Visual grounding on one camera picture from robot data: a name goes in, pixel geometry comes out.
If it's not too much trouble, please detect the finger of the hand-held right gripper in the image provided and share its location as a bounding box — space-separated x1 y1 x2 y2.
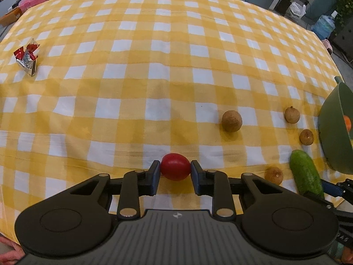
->
303 192 335 211
320 179 353 198

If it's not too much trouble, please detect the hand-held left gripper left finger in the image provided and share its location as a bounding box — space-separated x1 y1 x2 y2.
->
50 160 161 219

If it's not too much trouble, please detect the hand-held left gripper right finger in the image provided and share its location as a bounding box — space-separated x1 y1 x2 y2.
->
191 160 301 219

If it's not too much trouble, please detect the red cherry tomato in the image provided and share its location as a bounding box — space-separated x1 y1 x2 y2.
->
161 153 191 182

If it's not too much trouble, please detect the green cucumber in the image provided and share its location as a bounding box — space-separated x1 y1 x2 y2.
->
289 149 325 199

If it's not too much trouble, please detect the green colander bowl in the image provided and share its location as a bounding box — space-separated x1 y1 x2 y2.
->
318 76 353 175

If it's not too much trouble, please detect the brown longan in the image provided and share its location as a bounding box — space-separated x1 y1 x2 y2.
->
265 167 284 185
285 106 300 124
299 129 314 145

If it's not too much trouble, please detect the large brown round fruit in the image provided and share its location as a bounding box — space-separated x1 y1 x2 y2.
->
222 110 243 132

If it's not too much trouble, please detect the yellow checked tablecloth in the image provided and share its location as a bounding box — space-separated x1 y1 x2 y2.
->
0 0 345 238

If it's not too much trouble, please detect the pink heater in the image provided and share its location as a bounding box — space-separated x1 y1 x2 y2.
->
321 39 335 56

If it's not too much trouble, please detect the dark cabinet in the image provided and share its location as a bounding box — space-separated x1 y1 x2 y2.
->
331 25 353 61

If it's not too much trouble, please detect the blue water jug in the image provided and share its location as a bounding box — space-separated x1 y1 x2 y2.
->
312 10 338 40

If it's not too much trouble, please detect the red silver snack wrapper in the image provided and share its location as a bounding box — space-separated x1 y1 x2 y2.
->
14 38 40 77

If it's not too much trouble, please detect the white plastic bag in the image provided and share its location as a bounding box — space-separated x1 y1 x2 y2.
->
287 1 307 22

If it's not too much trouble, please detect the ivy potted plant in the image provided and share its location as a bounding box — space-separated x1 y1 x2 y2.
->
334 0 353 34

